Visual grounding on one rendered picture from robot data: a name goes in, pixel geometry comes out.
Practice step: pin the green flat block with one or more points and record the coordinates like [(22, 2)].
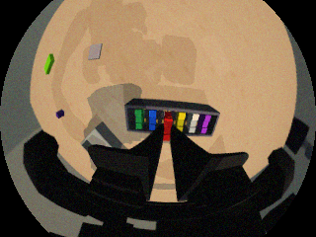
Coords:
[(48, 64)]

